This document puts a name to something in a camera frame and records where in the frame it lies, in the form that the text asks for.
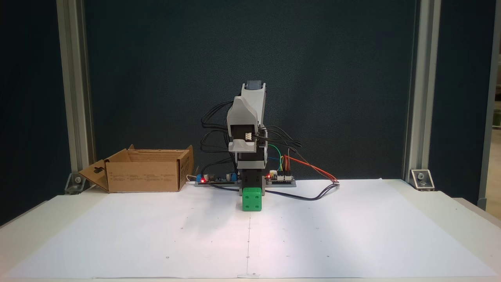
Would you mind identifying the black looped wrist cables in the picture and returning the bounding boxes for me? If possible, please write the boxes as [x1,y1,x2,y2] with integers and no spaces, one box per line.
[256,125,303,151]

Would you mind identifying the long black servo cable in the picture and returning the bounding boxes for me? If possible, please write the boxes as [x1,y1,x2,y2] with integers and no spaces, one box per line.
[211,182,340,201]

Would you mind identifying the green dice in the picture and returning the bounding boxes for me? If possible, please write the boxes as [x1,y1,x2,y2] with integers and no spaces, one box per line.
[242,187,263,212]

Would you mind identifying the brown cardboard box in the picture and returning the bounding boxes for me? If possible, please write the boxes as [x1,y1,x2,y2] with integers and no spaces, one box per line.
[78,144,195,193]

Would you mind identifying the metal corner bracket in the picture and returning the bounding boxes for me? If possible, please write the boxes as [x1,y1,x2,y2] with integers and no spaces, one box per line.
[65,172,88,195]
[409,169,435,192]

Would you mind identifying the orange wire bundle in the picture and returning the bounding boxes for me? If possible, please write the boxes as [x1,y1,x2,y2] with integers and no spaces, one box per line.
[285,155,339,184]

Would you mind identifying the green jumper wire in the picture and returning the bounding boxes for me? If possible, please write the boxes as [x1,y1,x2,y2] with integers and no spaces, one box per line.
[267,144,283,173]

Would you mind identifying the blue circuit board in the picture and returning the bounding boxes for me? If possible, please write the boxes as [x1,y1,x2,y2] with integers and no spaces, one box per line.
[196,171,239,184]

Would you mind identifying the white paper sheet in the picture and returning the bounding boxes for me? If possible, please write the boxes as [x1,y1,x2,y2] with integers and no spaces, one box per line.
[8,178,497,279]

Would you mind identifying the black looped board cables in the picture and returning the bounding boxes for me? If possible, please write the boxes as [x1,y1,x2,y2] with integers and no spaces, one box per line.
[200,100,237,167]

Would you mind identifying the aluminium frame post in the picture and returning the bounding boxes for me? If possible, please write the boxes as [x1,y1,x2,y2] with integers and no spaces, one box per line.
[478,0,501,211]
[403,0,441,184]
[57,0,96,186]

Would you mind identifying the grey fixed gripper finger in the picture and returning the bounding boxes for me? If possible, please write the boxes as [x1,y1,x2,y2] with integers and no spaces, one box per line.
[227,96,259,126]

